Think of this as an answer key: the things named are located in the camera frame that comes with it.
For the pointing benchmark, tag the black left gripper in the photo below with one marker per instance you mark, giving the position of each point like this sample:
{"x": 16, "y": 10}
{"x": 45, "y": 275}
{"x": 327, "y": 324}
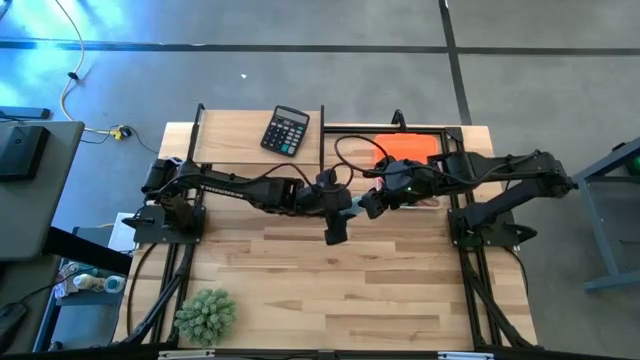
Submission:
{"x": 325, "y": 197}

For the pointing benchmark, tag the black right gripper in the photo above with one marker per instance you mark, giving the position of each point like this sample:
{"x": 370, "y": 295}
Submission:
{"x": 402, "y": 192}

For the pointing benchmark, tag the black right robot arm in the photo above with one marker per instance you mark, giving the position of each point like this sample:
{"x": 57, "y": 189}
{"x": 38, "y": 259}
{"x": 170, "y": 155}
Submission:
{"x": 500, "y": 172}

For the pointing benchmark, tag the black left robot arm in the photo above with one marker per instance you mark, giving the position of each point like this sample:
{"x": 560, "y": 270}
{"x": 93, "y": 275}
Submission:
{"x": 225, "y": 187}

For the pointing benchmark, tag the orange container lid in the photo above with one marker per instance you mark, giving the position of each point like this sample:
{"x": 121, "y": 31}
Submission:
{"x": 410, "y": 147}

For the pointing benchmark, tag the black calculator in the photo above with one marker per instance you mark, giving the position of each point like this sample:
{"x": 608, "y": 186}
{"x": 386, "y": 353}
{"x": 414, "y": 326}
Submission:
{"x": 285, "y": 131}

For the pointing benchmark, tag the side desk with black legs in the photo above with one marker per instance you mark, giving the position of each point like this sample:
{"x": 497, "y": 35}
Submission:
{"x": 235, "y": 140}

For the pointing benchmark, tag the green potted plant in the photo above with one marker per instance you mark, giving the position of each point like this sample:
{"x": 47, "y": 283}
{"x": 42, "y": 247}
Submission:
{"x": 206, "y": 316}

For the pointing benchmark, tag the white paper sheet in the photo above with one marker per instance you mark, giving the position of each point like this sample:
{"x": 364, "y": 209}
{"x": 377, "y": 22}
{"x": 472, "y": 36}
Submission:
{"x": 122, "y": 232}

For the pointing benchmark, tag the yellow plug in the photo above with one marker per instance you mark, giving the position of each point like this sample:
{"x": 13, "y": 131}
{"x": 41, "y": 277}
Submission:
{"x": 119, "y": 133}

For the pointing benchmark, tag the black bar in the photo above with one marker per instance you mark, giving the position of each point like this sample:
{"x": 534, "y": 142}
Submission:
{"x": 85, "y": 250}

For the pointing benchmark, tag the small white bottle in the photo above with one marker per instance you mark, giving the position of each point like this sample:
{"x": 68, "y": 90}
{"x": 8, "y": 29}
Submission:
{"x": 92, "y": 283}

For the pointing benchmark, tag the grey metal stand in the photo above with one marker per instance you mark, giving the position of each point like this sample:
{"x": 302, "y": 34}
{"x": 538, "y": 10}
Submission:
{"x": 615, "y": 281}

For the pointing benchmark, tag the grey desk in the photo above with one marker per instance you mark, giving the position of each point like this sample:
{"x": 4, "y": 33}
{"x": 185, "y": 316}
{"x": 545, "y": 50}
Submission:
{"x": 45, "y": 210}

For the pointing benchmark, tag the black box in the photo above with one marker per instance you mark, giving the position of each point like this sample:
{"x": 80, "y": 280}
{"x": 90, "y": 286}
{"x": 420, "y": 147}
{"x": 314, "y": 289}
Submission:
{"x": 22, "y": 150}

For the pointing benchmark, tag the dark flat device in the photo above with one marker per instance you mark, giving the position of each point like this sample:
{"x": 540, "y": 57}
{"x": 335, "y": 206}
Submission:
{"x": 25, "y": 113}

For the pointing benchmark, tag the black computer mouse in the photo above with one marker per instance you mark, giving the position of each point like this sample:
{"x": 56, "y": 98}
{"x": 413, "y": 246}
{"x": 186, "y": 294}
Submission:
{"x": 10, "y": 322}

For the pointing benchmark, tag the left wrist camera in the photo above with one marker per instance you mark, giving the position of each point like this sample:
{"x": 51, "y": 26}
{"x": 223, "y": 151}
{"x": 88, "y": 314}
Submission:
{"x": 336, "y": 230}

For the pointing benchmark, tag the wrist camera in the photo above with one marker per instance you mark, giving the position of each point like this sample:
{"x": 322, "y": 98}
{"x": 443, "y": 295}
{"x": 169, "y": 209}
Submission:
{"x": 400, "y": 166}
{"x": 336, "y": 230}

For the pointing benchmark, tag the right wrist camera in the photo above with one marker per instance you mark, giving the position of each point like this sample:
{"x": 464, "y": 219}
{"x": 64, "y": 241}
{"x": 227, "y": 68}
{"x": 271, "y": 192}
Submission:
{"x": 400, "y": 166}

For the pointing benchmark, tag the black aluminium rig frame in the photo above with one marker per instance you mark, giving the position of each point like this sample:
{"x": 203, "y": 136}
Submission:
{"x": 360, "y": 130}

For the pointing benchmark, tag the silver frame bracket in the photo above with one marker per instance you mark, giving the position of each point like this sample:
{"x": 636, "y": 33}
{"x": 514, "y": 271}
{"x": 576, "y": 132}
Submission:
{"x": 185, "y": 355}
{"x": 465, "y": 356}

